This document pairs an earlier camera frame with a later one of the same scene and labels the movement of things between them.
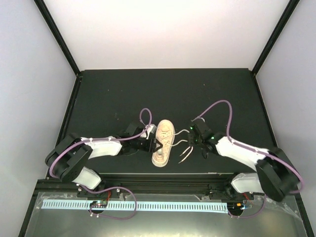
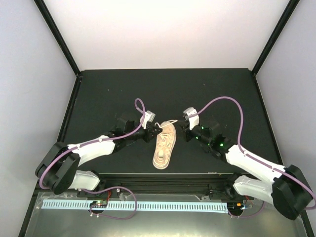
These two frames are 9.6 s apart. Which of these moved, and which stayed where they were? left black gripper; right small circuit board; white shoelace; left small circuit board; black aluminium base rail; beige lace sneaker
Moved: left black gripper; white shoelace
Stayed: left small circuit board; beige lace sneaker; black aluminium base rail; right small circuit board
